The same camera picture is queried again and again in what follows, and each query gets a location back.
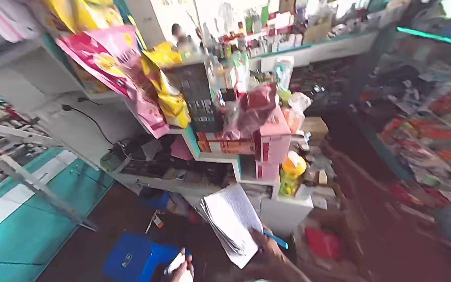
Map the person's left hand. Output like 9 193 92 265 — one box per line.
171 248 194 282

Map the blue plastic bag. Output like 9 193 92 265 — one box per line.
139 187 170 210

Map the person's right hand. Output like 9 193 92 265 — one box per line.
249 225 286 262

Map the black cable with plug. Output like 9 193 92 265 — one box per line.
62 104 116 146

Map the clear bag with reddish contents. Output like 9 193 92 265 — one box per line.
222 83 279 141

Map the teal white display counter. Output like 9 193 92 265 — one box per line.
0 147 115 282

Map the dark printed box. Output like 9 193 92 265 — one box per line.
162 60 224 134

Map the white stepped shelf counter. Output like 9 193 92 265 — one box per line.
0 35 314 236

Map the small white object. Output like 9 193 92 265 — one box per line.
164 252 186 275

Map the window shelf with goods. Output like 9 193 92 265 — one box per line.
203 0 410 71

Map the pink carton box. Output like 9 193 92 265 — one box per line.
255 160 281 181
254 105 292 164

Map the yellow brown snack bag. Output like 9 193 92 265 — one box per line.
141 42 192 129

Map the pink paper bag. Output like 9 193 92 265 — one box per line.
170 135 195 161

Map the pile of orange packets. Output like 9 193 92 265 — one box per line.
379 88 451 189

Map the teal white printed pouch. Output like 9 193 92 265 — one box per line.
275 56 295 91

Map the orange brown flat box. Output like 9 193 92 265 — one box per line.
196 132 257 155

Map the white package with pink stripe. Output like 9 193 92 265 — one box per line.
0 0 40 44

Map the blue pen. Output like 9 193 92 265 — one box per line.
263 229 289 250

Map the white paper notebook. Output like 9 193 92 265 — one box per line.
197 183 264 269

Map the large yellow bag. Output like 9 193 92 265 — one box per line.
46 0 124 34

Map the blue plastic stool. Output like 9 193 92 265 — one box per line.
103 231 187 282

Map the white metal frame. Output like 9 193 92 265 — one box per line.
0 118 98 232

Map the glass case with teal light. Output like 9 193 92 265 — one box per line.
382 0 451 83

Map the brown cardboard box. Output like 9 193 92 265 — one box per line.
301 117 329 147

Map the yellow green container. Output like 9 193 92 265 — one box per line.
280 151 307 197

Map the white clear plastic bag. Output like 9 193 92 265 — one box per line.
282 92 312 134

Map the pink snack bag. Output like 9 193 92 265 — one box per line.
56 25 170 139

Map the red plastic bag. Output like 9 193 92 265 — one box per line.
305 226 343 261

